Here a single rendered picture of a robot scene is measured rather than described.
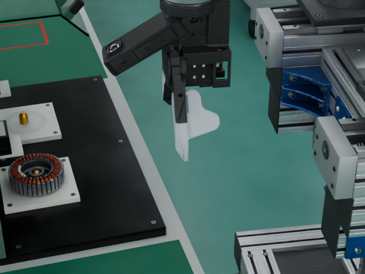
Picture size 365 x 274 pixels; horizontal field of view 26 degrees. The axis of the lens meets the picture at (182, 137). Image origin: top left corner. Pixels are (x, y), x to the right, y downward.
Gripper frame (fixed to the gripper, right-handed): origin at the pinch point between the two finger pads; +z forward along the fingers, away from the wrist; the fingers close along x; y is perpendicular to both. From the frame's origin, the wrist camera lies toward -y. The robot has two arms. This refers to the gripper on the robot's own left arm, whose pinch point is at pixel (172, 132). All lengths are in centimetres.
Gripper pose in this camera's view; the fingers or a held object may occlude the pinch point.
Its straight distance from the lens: 109.5
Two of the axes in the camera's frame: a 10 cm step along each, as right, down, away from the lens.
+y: 9.9, -0.8, 1.2
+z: 0.0, 8.4, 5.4
